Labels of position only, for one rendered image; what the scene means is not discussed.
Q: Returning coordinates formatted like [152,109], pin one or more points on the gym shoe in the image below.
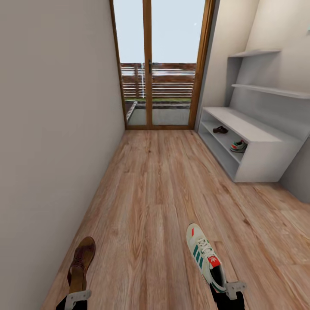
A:
[239,146]
[207,260]

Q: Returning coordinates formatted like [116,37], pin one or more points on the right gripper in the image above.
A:
[224,302]

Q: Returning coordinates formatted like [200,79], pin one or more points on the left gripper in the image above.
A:
[80,305]

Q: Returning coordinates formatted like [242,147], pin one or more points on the sandal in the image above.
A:
[220,129]
[83,256]

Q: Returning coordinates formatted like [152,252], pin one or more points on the door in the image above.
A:
[161,48]

